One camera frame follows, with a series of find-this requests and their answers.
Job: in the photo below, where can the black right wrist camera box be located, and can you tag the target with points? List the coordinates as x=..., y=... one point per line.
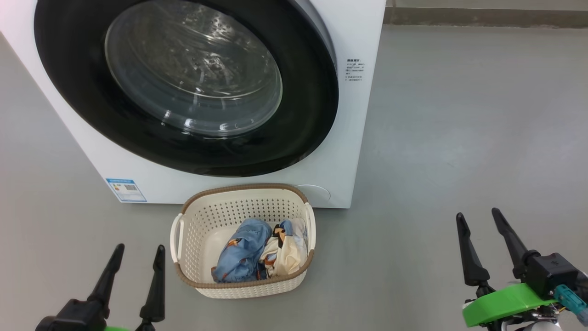
x=551, y=273

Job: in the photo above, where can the blue cartoon print garment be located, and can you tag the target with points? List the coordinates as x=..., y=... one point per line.
x=243, y=250

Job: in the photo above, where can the white front-load washing machine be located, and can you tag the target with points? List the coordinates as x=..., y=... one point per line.
x=349, y=138

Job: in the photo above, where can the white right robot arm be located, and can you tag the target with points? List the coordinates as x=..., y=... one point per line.
x=533, y=326

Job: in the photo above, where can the black round glass washer door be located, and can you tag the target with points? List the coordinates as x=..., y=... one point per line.
x=303, y=115

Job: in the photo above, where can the cream cartoon print garment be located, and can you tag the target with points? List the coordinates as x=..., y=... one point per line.
x=287, y=257

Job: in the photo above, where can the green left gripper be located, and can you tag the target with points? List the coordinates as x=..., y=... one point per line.
x=117, y=328

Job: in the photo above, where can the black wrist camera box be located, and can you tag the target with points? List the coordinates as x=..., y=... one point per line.
x=551, y=273
x=73, y=317

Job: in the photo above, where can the cream perforated laundry basket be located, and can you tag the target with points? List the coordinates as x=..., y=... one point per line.
x=202, y=239

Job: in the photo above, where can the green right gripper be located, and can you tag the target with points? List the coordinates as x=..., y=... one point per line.
x=505, y=303

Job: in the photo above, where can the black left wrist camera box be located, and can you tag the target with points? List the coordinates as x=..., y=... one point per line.
x=73, y=317

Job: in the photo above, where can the blue energy label sticker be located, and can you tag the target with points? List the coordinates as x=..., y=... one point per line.
x=126, y=190

